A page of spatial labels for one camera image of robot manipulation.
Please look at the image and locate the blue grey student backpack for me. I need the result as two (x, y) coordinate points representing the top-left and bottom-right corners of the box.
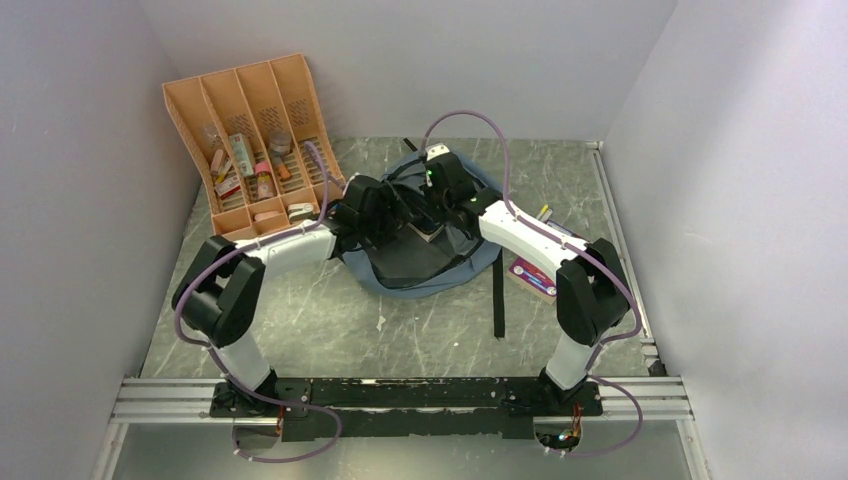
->
(331, 151), (503, 299)

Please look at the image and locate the white marker yellow cap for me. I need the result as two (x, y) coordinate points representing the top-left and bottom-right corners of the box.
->
(537, 204), (554, 225)

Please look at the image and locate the purple picture book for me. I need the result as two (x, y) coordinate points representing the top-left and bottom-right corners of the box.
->
(508, 257), (557, 304)

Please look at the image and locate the dark blue hardcover book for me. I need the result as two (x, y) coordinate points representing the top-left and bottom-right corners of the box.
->
(408, 221), (444, 243)

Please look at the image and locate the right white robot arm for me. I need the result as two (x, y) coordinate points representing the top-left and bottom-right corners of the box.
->
(424, 144), (636, 414)

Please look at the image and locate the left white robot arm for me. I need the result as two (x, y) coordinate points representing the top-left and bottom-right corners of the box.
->
(172, 176), (412, 416)

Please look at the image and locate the white stapler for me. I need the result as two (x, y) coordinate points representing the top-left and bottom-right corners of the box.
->
(286, 202), (316, 223)

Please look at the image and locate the pink capped glue bottle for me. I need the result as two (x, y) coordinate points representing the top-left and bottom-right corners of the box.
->
(255, 160), (277, 201)

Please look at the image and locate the grey round jar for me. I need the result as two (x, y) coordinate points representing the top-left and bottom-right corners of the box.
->
(268, 130), (293, 156)

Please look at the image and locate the peach plastic file organizer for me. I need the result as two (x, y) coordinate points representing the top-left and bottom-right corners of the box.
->
(162, 54), (344, 240)

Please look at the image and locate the red white small box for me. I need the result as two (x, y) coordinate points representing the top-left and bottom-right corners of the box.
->
(214, 177), (241, 200)

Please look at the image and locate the tall white carton box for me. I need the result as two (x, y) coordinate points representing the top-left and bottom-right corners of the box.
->
(229, 133), (255, 177)

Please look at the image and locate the black mounting base rail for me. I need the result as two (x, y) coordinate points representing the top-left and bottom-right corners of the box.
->
(208, 377), (603, 442)

